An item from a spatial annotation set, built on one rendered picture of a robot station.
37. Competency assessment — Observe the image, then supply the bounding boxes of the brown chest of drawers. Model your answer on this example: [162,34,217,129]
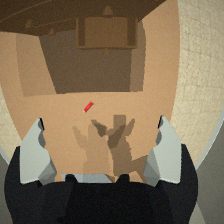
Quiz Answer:
[0,0,166,37]

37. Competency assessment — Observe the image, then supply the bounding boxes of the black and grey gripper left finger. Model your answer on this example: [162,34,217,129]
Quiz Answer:
[4,118,57,224]

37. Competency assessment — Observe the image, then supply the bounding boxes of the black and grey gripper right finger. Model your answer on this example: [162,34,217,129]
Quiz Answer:
[143,116,198,224]

